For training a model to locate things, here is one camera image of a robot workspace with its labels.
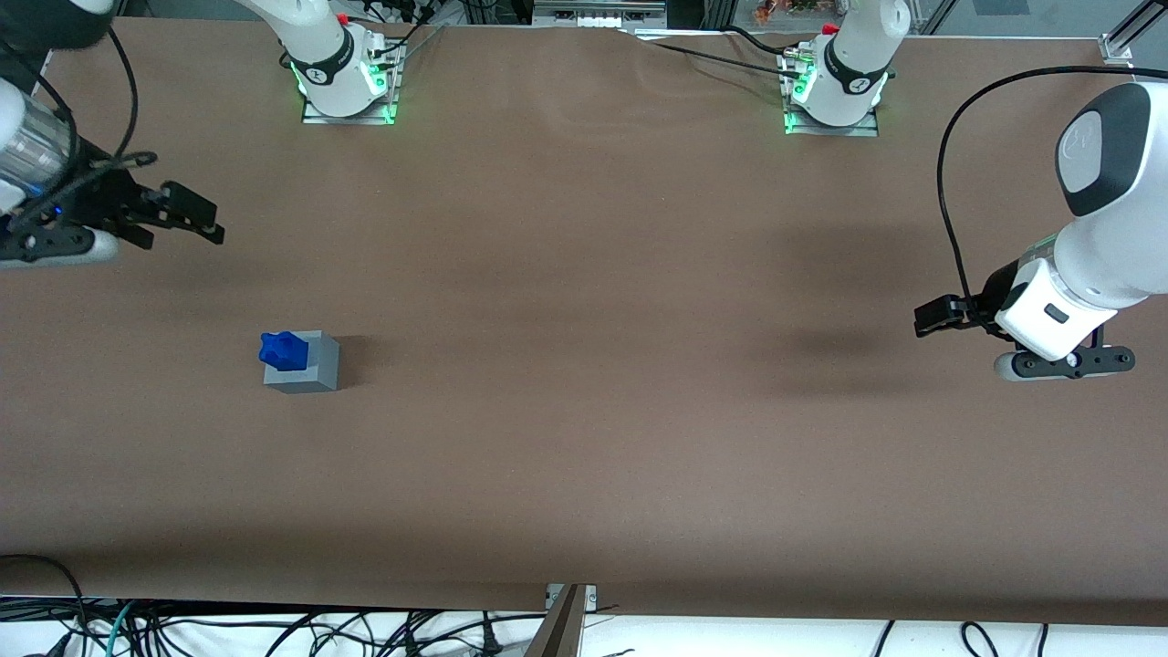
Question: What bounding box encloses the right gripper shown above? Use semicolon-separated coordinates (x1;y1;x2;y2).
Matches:
0;172;226;251

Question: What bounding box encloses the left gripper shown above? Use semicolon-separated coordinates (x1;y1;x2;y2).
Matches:
914;258;1120;363

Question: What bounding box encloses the blue plastic part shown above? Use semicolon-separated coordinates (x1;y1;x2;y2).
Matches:
258;330;308;373

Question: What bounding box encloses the gray cube base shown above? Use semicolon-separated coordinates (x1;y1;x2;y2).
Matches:
263;329;341;395

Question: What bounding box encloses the brown table cover sheet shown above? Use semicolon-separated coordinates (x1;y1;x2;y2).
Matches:
0;16;1168;628

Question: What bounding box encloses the white power strip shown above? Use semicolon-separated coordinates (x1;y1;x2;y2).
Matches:
532;0;669;29

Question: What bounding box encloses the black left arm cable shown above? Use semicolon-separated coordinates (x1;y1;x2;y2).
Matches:
937;65;1168;331

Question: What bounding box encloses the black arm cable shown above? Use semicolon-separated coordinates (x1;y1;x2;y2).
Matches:
0;27;160;234
937;65;1168;331

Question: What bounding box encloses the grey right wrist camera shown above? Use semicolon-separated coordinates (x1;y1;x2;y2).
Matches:
0;227;121;268

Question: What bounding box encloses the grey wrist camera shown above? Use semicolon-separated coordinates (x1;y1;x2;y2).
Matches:
993;345;1137;383
0;227;121;268

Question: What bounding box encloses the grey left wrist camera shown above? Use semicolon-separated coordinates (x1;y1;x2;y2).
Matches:
993;345;1137;383

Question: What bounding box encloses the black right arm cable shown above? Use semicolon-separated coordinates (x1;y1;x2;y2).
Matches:
0;27;160;234

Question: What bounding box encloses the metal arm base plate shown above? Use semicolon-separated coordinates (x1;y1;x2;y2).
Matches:
782;105;881;139
301;87;400;127

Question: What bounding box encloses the thick black table cable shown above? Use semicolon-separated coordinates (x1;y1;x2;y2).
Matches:
725;25;804;57

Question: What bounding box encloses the thin black table cable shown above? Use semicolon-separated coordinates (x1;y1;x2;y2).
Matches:
630;32;806;78

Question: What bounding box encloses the black looped floor cable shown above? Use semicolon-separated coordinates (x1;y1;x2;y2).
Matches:
0;553;90;657

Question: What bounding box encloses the teal floor cable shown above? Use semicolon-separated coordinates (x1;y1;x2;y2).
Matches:
102;600;140;657

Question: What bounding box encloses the small metal bracket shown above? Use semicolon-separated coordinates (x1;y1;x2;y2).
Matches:
544;583;600;611

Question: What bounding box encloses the aluminium profile post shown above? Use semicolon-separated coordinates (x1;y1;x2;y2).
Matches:
524;584;588;657

